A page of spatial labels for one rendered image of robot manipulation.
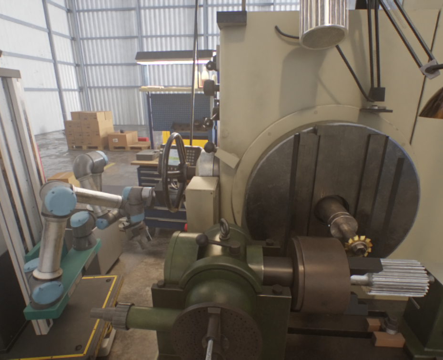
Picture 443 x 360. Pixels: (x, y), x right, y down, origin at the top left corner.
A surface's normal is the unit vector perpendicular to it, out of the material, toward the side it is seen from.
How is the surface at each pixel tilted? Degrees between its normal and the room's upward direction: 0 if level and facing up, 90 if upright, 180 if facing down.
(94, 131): 90
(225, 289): 23
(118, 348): 0
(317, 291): 77
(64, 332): 0
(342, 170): 90
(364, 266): 35
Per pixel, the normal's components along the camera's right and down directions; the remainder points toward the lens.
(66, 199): 0.72, 0.10
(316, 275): -0.07, -0.29
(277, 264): -0.04, -0.71
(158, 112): -0.15, 0.32
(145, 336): 0.00, -0.95
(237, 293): 0.49, -0.61
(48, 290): 0.66, 0.36
